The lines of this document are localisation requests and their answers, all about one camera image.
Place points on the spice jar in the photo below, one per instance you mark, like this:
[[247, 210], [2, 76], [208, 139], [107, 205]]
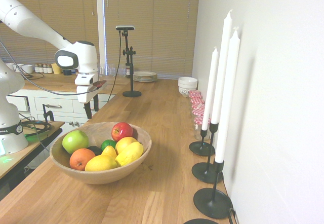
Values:
[[41, 68], [37, 68], [49, 68], [45, 68]]

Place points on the wide brown window blind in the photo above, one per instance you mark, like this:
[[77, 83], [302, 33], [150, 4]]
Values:
[[152, 31]]

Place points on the white drawer cabinet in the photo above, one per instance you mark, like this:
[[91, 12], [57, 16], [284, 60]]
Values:
[[63, 105]]

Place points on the yellow cup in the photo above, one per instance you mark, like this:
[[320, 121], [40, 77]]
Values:
[[56, 69]]

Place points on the red apple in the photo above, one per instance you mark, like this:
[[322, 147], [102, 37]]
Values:
[[122, 131]]

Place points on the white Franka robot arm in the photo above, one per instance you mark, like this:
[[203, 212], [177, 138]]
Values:
[[30, 23]]

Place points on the large yellow lemon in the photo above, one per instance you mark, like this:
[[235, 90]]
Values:
[[101, 163]]

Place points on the long yellow lemon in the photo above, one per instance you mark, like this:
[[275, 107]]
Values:
[[130, 153]]

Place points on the narrow brown window blind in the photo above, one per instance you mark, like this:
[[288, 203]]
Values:
[[50, 11]]

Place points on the black exterior camera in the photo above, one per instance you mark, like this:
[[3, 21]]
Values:
[[125, 28]]

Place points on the white mug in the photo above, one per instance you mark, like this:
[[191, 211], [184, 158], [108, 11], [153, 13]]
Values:
[[27, 68], [18, 67], [9, 66]]

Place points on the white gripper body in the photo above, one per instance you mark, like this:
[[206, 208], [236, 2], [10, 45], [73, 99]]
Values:
[[86, 93]]

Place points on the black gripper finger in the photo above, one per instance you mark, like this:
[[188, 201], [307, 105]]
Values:
[[96, 103], [88, 111]]

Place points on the clear drinking glasses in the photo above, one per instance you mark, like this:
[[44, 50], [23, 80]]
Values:
[[108, 70]]

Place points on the tallest white candle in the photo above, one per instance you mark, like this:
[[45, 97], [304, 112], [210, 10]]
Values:
[[224, 64]]

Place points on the dark avocado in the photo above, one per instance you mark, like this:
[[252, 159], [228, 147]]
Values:
[[94, 150]]

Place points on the small yellow lemon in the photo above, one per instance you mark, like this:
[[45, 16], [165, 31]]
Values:
[[110, 152]]

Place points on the stack of white bowls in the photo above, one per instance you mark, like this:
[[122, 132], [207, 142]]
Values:
[[187, 85]]

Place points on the stack of white plates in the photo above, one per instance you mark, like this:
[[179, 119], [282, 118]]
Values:
[[144, 76]]

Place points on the medium white candle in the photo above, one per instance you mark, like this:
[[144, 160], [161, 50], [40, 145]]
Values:
[[229, 94]]

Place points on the black clamp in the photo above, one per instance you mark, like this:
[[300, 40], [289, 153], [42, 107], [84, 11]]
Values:
[[47, 113]]

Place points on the black candle holder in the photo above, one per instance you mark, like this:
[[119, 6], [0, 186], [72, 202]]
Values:
[[211, 203], [201, 148], [205, 173], [200, 221]]

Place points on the green lime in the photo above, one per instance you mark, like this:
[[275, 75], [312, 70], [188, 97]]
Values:
[[107, 144]]

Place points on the shortest white candle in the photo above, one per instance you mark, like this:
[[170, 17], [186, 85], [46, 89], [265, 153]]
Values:
[[210, 89]]

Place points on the green apple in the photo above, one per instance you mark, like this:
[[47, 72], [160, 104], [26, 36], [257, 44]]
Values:
[[75, 141]]

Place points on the round yellow orange fruit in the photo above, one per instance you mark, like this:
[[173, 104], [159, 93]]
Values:
[[124, 143]]

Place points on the black camera stand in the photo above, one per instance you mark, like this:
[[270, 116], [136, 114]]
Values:
[[131, 92]]

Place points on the wooden fruit bowl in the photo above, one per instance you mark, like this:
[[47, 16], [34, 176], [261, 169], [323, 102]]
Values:
[[106, 176]]

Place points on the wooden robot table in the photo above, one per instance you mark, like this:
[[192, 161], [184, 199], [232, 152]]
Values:
[[38, 143]]

